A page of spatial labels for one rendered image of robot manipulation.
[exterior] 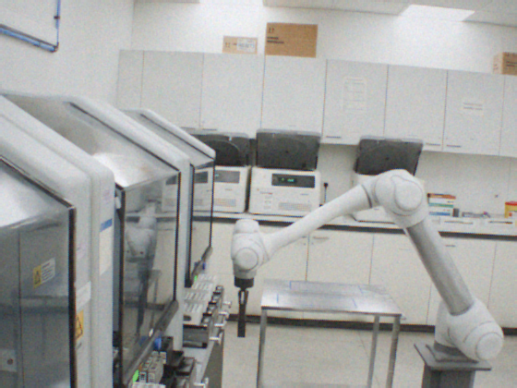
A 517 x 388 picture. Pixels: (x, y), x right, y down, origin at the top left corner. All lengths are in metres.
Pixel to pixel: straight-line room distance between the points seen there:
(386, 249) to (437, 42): 1.95
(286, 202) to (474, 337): 2.59
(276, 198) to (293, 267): 0.57
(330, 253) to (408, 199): 2.62
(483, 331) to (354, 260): 2.52
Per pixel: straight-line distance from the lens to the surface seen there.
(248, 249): 1.76
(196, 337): 2.05
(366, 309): 2.37
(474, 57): 5.24
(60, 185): 0.84
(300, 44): 4.65
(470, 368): 2.24
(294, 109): 4.54
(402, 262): 4.47
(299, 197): 4.28
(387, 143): 4.54
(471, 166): 5.18
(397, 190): 1.78
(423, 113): 4.69
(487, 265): 4.68
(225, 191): 4.29
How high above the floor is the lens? 1.52
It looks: 6 degrees down
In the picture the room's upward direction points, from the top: 4 degrees clockwise
